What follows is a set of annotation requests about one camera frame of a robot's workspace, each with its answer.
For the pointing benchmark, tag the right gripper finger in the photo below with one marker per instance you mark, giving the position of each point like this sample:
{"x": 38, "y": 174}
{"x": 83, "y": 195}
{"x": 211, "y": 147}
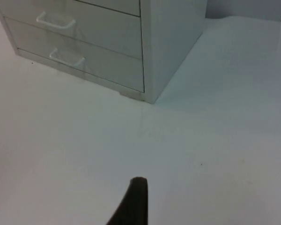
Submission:
{"x": 133, "y": 206}

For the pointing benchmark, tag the small grey chest of drawers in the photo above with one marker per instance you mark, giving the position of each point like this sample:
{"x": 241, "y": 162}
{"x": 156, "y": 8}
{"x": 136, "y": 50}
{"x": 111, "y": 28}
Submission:
{"x": 121, "y": 44}

